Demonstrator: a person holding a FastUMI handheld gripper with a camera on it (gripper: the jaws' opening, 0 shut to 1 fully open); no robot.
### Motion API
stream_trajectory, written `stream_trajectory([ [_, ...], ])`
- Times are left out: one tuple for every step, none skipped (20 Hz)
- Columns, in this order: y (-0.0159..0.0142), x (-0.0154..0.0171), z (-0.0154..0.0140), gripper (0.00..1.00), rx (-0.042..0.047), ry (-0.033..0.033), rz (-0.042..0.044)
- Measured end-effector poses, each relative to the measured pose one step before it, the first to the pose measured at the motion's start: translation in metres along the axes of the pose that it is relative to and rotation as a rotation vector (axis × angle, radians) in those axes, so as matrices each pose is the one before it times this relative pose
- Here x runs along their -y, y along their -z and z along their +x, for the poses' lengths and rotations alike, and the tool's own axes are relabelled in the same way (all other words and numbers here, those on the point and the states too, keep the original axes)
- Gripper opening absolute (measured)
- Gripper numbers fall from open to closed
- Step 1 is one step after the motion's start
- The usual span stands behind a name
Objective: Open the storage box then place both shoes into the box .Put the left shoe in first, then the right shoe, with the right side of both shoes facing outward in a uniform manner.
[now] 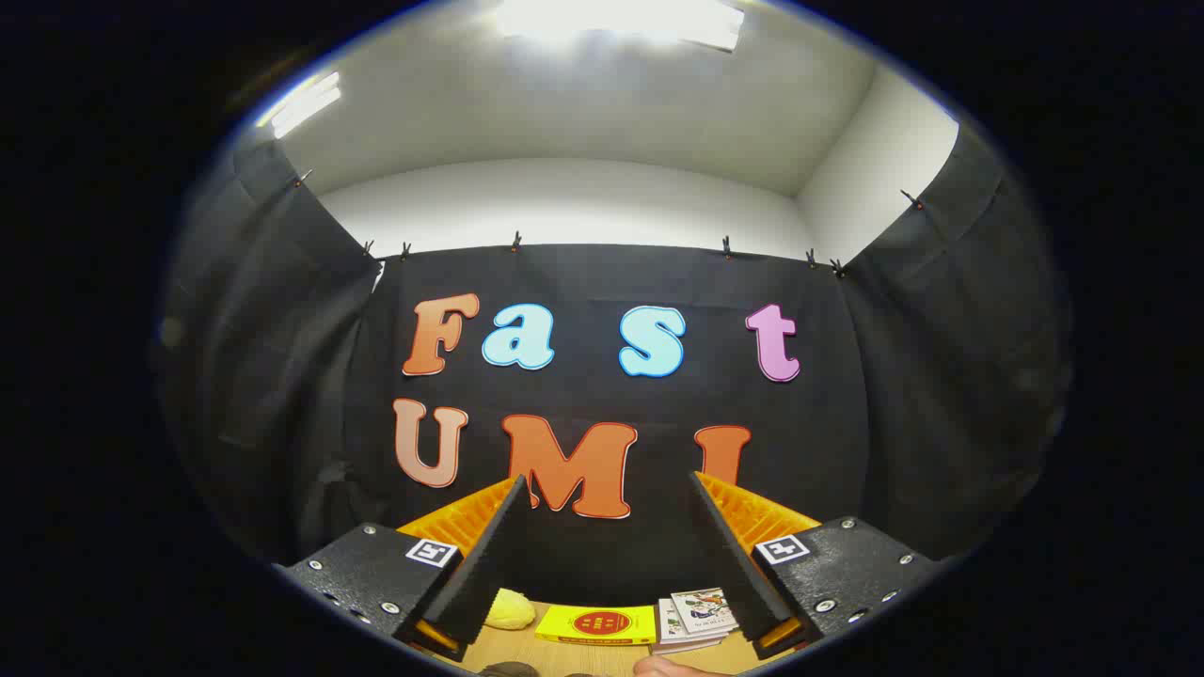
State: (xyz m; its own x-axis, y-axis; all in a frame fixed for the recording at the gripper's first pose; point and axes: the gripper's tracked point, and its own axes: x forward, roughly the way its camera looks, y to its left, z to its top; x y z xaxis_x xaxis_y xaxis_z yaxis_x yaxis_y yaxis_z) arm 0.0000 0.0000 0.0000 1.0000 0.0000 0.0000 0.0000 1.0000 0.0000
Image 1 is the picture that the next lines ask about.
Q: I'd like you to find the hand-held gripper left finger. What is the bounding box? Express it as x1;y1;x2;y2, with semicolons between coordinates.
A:
276;473;532;664

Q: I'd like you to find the wide ceiling light panel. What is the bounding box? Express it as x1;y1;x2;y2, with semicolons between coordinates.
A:
494;0;746;53

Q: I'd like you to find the yellow book with red circle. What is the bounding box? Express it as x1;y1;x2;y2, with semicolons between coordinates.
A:
534;604;657;647

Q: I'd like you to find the white book with bird print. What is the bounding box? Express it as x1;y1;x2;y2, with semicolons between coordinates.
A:
670;588;740;637

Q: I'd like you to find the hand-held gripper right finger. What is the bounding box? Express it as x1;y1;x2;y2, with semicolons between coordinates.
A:
687;470;944;662

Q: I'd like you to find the row of small cloth clips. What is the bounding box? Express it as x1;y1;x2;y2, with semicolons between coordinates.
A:
293;169;927;281

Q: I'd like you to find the yellow round bread plush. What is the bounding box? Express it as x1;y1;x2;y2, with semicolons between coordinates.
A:
484;588;537;631

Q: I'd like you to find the white paperback book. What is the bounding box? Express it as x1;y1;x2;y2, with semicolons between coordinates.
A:
656;597;730;648

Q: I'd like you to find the narrow ceiling light panel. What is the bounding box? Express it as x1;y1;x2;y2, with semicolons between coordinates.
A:
256;71;344;140

